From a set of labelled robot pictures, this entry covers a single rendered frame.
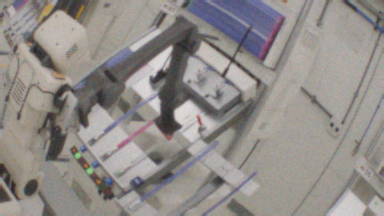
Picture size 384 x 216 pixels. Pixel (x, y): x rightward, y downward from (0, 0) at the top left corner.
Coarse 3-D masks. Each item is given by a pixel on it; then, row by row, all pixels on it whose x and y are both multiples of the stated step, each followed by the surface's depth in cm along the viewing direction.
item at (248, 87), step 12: (204, 48) 247; (204, 60) 243; (216, 60) 242; (228, 60) 242; (216, 72) 240; (228, 72) 237; (240, 72) 237; (240, 84) 232; (252, 84) 232; (252, 96) 237
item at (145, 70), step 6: (126, 48) 262; (120, 54) 260; (126, 54) 259; (114, 60) 257; (120, 60) 257; (108, 66) 255; (144, 66) 252; (150, 66) 252; (138, 72) 250; (144, 72) 250; (150, 72) 251; (132, 78) 248; (138, 78) 248; (84, 84) 249; (126, 84) 246; (132, 84) 246; (96, 108) 239; (90, 114) 237
